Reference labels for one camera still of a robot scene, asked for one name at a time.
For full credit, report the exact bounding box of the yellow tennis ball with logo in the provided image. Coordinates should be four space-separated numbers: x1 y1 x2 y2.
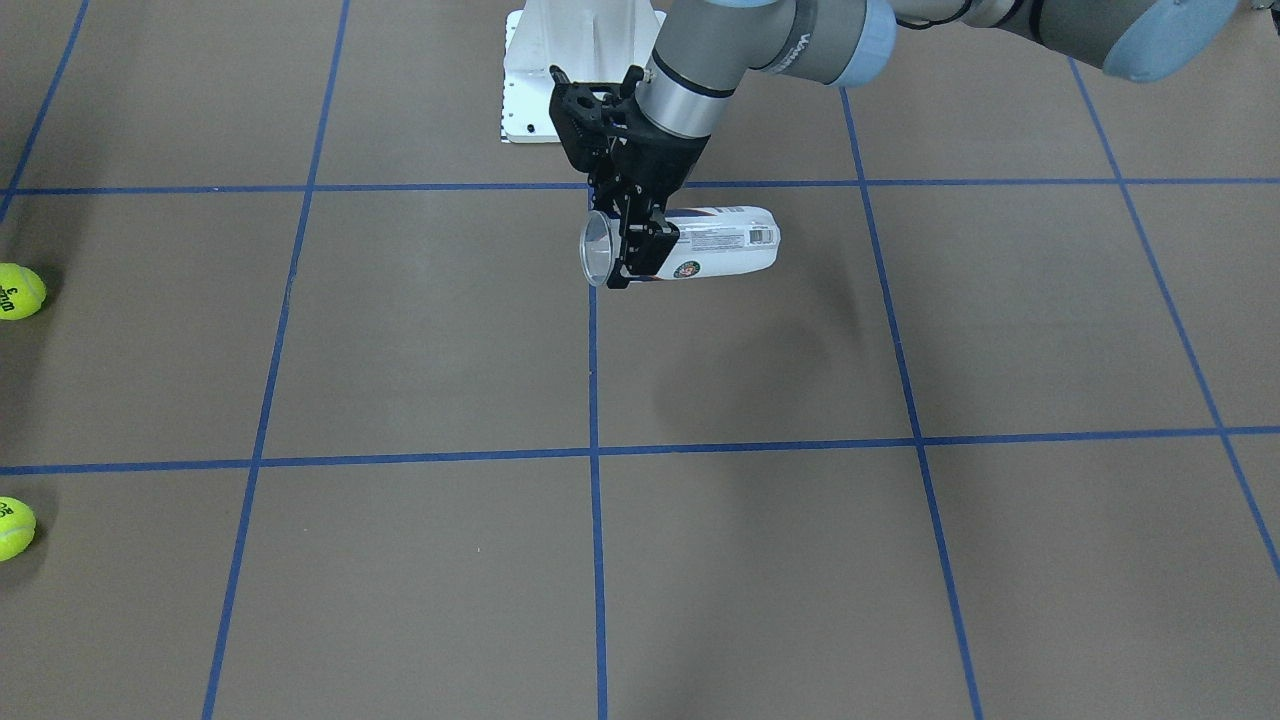
1 263 49 322

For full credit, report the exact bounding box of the yellow tennis ball plain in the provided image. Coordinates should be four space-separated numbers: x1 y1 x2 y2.
0 496 38 562

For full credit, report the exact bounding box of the clear tennis ball can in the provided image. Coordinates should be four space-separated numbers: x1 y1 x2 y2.
580 206 782 287

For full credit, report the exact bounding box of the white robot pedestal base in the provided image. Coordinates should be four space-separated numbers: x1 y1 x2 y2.
500 1 666 143

